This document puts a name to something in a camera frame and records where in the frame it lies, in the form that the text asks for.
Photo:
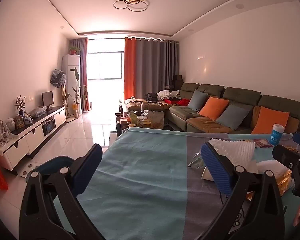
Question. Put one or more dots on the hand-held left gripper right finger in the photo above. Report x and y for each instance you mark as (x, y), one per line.
(215, 166)

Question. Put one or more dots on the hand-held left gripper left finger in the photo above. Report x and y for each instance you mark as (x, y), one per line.
(95, 153)

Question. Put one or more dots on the gold foil wrapper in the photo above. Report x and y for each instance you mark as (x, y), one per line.
(283, 181)

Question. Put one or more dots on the white tissue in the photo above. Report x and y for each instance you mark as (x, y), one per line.
(270, 168)

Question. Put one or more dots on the white foam fruit net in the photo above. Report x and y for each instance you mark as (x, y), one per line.
(235, 150)

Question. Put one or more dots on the teal plastic bin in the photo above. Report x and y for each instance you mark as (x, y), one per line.
(52, 162)

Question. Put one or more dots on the blue and white wipes canister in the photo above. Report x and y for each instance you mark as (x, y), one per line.
(277, 135)

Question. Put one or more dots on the colourful snack wrapper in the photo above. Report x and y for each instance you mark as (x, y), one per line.
(263, 143)

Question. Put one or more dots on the long orange cushion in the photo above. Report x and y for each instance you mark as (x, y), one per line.
(270, 120)

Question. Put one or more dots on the teal and grey blanket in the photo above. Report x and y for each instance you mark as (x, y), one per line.
(140, 167)

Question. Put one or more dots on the large blue-grey cushion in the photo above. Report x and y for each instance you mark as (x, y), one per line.
(232, 116)

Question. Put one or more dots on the tall leafy plant in vase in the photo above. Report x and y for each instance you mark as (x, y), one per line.
(76, 100)

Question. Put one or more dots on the square orange cushion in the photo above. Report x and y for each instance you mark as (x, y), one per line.
(213, 107)

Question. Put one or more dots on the small blue-grey cushion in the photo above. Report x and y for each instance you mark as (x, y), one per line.
(197, 100)

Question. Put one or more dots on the white bathroom scale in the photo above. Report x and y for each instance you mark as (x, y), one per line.
(27, 171)

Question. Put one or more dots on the clear plastic bag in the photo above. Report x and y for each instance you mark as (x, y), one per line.
(38, 111)

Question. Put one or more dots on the white TV cabinet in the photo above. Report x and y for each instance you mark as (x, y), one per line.
(25, 141)

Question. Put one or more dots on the red cloth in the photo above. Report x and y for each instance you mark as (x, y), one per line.
(182, 102)

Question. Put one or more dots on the small black monitor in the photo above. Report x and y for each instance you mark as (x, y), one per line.
(47, 98)

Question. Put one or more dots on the blue and white porcelain jar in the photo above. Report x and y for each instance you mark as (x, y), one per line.
(28, 119)

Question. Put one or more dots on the green sectional sofa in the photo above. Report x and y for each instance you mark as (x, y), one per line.
(240, 93)

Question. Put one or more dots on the black bag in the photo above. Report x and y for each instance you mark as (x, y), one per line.
(150, 96)

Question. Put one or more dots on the grey curtain with orange edge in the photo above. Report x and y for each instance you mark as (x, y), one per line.
(81, 75)

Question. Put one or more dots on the framed picture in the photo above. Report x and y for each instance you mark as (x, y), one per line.
(19, 121)

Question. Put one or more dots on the covered standing fan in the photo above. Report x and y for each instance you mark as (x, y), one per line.
(57, 77)

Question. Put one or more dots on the pile of white clothes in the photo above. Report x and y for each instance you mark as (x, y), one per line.
(168, 94)

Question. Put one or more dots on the window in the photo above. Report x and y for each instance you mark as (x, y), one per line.
(105, 66)

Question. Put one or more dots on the plant in blue vase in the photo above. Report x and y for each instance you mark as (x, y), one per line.
(20, 105)

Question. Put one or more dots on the white ceramic jar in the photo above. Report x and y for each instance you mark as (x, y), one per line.
(10, 123)

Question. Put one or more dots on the brown box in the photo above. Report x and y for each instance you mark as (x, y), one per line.
(178, 81)

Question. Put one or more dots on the wrapped ship model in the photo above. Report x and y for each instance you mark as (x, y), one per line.
(3, 132)

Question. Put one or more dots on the white floor air conditioner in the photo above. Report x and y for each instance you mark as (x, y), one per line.
(71, 62)

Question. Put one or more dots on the orange and grey curtain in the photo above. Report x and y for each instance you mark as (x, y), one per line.
(145, 67)

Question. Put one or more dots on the small potted plant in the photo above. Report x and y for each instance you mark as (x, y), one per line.
(75, 50)

